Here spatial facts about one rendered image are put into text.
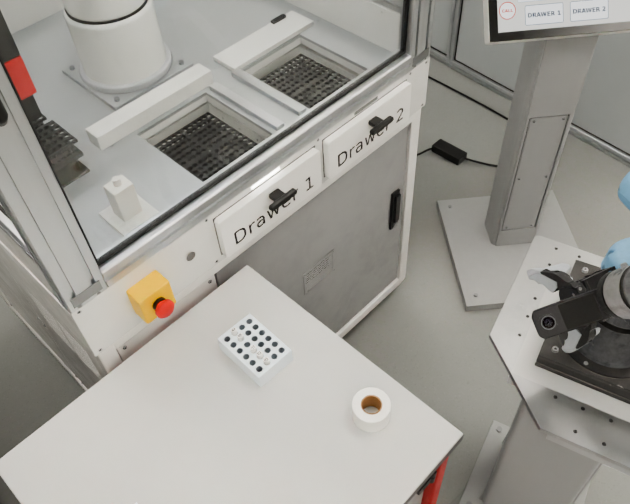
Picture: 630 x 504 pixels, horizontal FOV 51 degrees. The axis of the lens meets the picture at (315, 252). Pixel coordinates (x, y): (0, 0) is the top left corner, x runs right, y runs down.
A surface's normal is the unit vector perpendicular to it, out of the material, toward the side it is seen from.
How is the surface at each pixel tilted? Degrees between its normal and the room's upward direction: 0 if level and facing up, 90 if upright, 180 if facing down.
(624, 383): 3
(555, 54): 90
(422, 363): 0
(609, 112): 90
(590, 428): 0
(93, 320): 90
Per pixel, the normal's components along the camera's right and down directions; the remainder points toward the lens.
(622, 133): -0.76, 0.53
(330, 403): -0.04, -0.64
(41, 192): 0.72, 0.51
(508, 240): 0.08, 0.76
